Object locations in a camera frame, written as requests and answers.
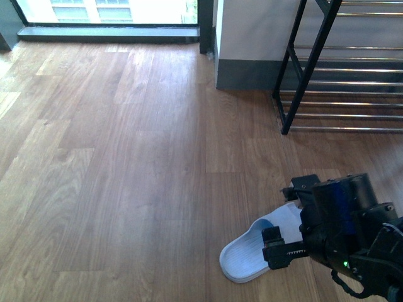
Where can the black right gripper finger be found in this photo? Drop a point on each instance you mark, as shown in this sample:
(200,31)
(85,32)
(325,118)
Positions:
(276,252)
(291,195)

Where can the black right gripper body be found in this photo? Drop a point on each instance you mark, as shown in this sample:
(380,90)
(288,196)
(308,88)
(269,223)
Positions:
(340,218)

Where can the light blue slipper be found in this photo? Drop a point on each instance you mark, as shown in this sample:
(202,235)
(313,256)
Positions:
(242,260)

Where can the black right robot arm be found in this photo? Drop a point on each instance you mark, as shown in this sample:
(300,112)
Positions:
(382,266)

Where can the black metal shoe rack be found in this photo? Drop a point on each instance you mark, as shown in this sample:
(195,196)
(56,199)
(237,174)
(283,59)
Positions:
(351,70)

